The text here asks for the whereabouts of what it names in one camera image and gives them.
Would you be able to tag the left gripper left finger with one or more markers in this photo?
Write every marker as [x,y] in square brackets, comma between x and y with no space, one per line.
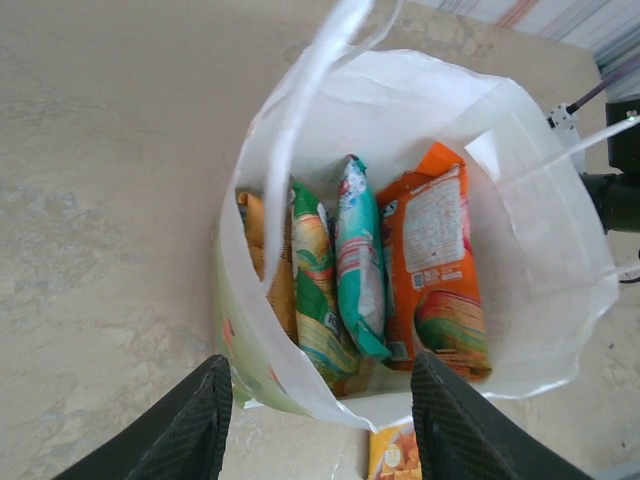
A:
[190,430]

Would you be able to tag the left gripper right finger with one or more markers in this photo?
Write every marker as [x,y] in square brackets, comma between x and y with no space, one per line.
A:
[450,430]

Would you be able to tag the yellow chips pack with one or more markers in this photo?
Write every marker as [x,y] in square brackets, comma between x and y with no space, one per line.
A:
[392,455]

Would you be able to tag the orange yellow snack pack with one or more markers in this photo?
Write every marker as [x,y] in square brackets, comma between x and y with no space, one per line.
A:
[284,305]

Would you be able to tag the orange red Fox's candy pack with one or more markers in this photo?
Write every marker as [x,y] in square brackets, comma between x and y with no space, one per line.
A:
[435,240]

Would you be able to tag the teal snack pack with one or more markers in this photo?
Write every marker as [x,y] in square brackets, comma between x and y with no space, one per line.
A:
[360,250]

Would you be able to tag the dark green candy pack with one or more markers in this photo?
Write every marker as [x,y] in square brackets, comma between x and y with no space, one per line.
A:
[312,260]

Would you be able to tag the white paper bag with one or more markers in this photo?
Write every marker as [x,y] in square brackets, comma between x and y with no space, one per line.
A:
[400,100]

